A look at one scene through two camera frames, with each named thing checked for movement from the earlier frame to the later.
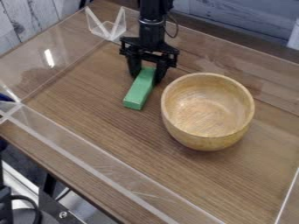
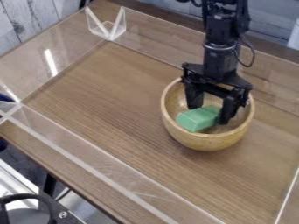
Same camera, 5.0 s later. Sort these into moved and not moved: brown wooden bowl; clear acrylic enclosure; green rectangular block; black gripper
Moved: black gripper; green rectangular block
Not moved: clear acrylic enclosure; brown wooden bowl
